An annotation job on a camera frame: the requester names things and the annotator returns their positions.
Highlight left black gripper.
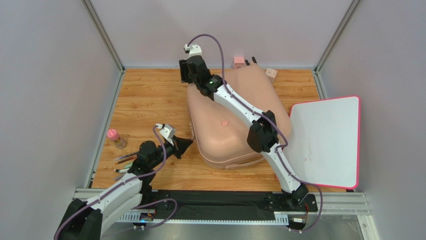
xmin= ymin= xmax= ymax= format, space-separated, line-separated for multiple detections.
xmin=150 ymin=135 xmax=194 ymax=169

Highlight pink suitcase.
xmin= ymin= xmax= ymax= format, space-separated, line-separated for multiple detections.
xmin=187 ymin=63 xmax=292 ymax=169

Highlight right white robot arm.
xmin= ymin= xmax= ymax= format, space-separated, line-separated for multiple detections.
xmin=179 ymin=55 xmax=318 ymax=211

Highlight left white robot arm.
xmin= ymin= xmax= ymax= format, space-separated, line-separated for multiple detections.
xmin=53 ymin=136 xmax=193 ymax=240

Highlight green marker pens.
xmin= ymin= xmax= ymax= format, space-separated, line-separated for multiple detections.
xmin=113 ymin=167 xmax=130 ymax=182

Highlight pink capped bottle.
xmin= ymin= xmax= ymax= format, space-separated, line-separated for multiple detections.
xmin=106 ymin=128 xmax=127 ymax=149

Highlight white board pink edge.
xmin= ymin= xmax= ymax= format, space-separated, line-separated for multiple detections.
xmin=283 ymin=95 xmax=361 ymax=190

